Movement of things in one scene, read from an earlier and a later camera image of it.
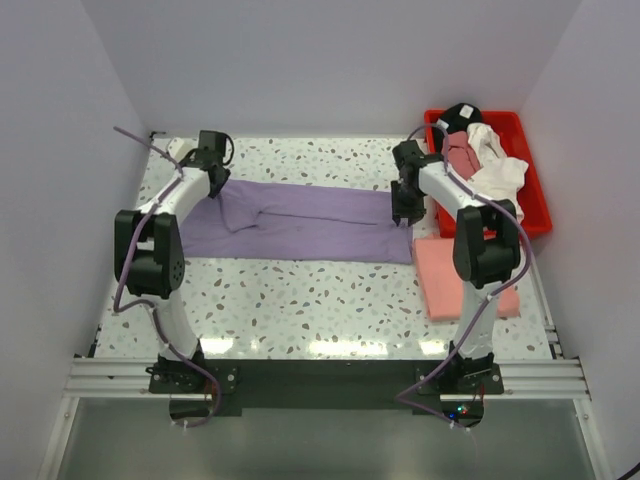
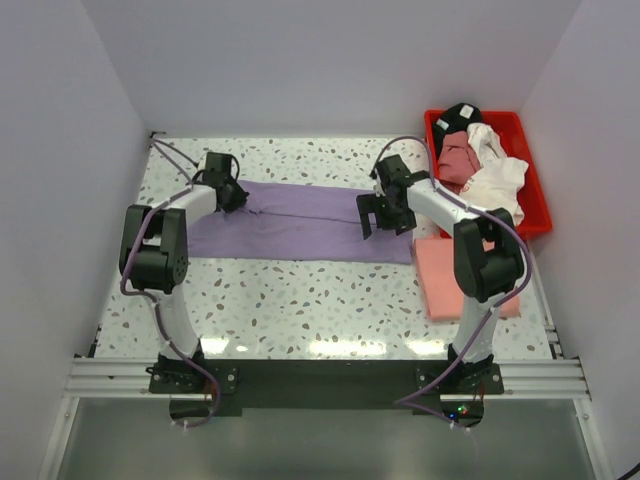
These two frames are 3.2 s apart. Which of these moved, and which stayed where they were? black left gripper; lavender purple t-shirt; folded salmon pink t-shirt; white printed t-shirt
Moved: black left gripper
Stayed: folded salmon pink t-shirt; lavender purple t-shirt; white printed t-shirt
